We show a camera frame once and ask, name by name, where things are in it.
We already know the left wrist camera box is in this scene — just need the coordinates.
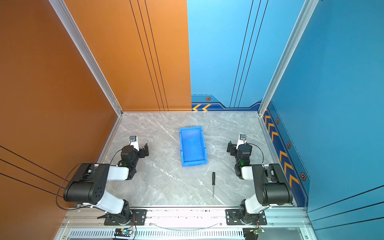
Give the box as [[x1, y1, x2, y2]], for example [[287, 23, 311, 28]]
[[129, 136, 139, 151]]

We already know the left aluminium corner post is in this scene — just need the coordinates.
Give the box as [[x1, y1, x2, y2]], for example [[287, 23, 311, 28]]
[[49, 0, 124, 117]]

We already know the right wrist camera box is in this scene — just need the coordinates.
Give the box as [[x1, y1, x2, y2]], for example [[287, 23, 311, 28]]
[[236, 134, 247, 149]]

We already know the aluminium front mounting rail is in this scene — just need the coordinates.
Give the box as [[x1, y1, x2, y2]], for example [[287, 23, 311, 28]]
[[60, 206, 312, 229]]

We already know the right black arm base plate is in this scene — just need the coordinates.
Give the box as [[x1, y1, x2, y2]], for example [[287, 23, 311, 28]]
[[225, 209, 268, 226]]

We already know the aluminium corner post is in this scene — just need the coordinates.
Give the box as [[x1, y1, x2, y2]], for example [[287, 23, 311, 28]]
[[258, 0, 319, 117], [49, 0, 124, 117]]

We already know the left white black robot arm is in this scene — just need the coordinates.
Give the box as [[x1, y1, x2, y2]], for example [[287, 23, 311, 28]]
[[55, 142, 149, 226]]

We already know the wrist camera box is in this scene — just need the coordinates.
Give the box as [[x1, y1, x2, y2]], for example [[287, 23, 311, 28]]
[[129, 136, 139, 151], [236, 134, 247, 149]]

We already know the left green circuit board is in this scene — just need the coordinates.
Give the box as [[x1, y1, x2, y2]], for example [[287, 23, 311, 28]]
[[113, 228, 135, 240]]

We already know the blue plastic bin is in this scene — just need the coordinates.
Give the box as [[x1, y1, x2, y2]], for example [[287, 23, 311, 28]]
[[179, 127, 208, 167]]

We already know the black handled screwdriver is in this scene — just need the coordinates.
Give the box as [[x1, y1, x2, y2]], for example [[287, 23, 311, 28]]
[[212, 172, 216, 198]]

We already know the right small circuit board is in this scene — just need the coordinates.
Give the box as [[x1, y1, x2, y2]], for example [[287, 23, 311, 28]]
[[250, 226, 265, 235]]

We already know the right aluminium corner post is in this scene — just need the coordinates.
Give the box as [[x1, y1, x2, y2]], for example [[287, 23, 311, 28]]
[[258, 0, 319, 117]]

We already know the white slotted cable duct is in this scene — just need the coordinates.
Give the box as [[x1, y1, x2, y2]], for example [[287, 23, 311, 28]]
[[64, 228, 245, 240]]

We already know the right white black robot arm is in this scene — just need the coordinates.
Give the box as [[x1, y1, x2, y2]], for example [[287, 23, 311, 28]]
[[227, 140, 294, 225]]

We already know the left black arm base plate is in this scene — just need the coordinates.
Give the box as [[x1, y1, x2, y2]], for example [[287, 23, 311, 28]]
[[104, 209, 148, 227]]

